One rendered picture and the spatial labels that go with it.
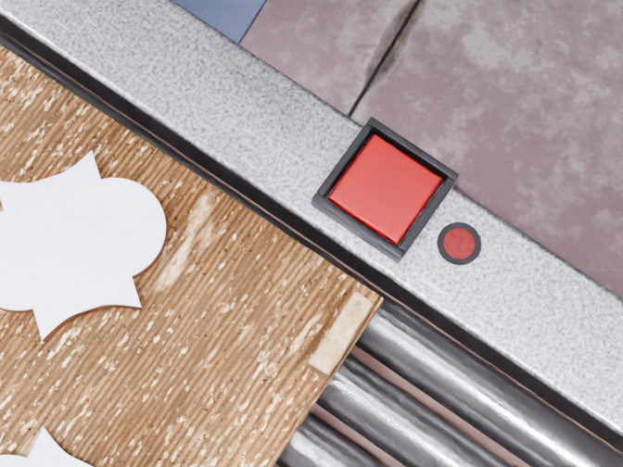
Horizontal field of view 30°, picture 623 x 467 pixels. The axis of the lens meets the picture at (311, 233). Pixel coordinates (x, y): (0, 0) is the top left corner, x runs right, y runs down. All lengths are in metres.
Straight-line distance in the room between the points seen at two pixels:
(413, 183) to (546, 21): 1.14
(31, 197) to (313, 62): 1.10
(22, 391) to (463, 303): 0.31
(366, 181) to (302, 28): 1.08
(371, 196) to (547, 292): 0.14
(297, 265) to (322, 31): 1.12
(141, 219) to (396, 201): 0.18
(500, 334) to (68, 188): 0.32
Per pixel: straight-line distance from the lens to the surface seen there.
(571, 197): 1.85
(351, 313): 0.77
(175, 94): 0.86
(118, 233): 0.80
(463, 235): 0.84
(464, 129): 1.85
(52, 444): 0.78
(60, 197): 0.81
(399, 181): 0.83
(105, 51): 0.88
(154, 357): 0.79
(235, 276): 0.80
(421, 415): 0.81
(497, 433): 0.82
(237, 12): 1.89
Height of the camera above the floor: 1.71
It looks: 75 degrees down
